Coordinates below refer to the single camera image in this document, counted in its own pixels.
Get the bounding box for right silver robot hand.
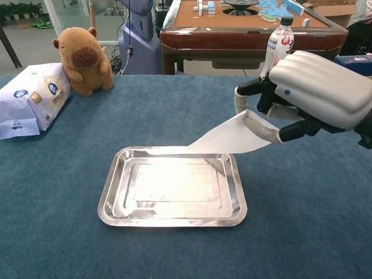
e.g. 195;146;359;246
234;50;372;145

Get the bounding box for white sheet of paper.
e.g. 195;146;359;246
145;109;281;155

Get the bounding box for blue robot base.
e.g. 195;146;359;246
117;0;162;76

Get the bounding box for stainless steel tray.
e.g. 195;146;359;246
97;146;248;228

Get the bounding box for blue cardboard box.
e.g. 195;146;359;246
333;53;372;77

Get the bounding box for clear plastic drink bottle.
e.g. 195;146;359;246
260;16;295;81

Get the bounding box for person in black clothes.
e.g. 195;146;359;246
338;22;372;58

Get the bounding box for brown cardboard box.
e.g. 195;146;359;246
307;0;359;29

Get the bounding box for blue mahjong tile row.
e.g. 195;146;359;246
282;0;306;16

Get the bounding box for blue mahjong tile pile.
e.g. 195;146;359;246
257;0;288;23

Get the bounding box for brown mahjong table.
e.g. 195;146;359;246
159;0;349;76

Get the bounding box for brown capybara plush toy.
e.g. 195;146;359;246
52;27;114;96

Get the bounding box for blue table cloth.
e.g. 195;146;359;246
0;74;372;279

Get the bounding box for white tissue pack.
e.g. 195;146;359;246
0;63;72;140

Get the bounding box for green potted plants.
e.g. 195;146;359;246
0;2;44;23

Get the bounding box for black table leg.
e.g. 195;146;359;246
0;17;23;69

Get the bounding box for black floor cable bundle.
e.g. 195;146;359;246
109;43;126;76

